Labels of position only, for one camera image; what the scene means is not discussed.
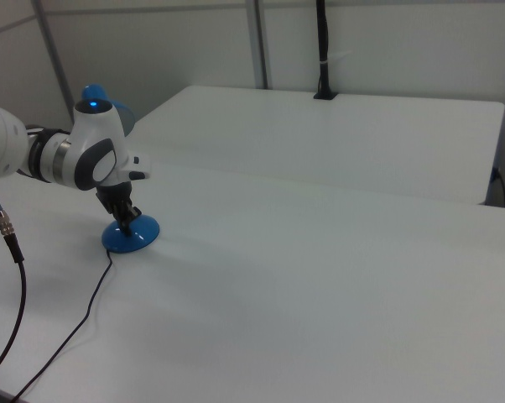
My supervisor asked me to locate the blue desk lamp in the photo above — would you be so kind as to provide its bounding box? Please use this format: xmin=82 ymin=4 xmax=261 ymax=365
xmin=81 ymin=83 xmax=162 ymax=254

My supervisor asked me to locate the black lamp power cable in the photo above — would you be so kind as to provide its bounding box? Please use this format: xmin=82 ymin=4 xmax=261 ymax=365
xmin=12 ymin=248 xmax=115 ymax=400

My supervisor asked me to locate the black cable at table side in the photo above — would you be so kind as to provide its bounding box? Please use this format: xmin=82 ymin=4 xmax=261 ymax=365
xmin=491 ymin=166 xmax=505 ymax=207

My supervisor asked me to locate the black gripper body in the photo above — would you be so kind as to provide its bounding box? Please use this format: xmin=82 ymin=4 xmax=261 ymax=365
xmin=95 ymin=181 xmax=135 ymax=216

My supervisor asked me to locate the white cable tie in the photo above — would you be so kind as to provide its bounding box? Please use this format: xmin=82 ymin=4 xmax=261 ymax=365
xmin=320 ymin=50 xmax=352 ymax=66

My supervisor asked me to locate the grey metal partition post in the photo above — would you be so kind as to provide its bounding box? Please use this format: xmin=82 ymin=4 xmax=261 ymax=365
xmin=30 ymin=0 xmax=78 ymax=127
xmin=244 ymin=0 xmax=275 ymax=91

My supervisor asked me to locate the black clamped pole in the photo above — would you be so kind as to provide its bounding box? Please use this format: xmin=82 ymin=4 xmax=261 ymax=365
xmin=313 ymin=0 xmax=340 ymax=102

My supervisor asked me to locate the dark robot arm cable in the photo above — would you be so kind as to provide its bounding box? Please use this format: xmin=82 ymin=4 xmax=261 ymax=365
xmin=0 ymin=177 xmax=28 ymax=385

